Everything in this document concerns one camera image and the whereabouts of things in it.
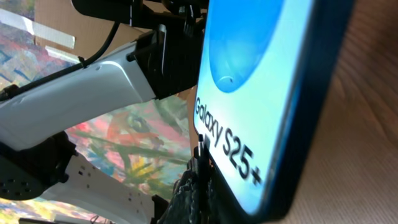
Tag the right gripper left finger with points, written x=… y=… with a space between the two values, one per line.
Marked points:
x=184 y=207

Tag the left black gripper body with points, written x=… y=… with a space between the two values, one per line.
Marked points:
x=169 y=55

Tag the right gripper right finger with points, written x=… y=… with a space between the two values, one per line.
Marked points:
x=218 y=207

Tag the blue Samsung Galaxy smartphone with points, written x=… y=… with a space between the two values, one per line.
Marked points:
x=265 y=69

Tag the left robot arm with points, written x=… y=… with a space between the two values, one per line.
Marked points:
x=39 y=160

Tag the brown cardboard box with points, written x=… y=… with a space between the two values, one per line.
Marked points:
x=89 y=24

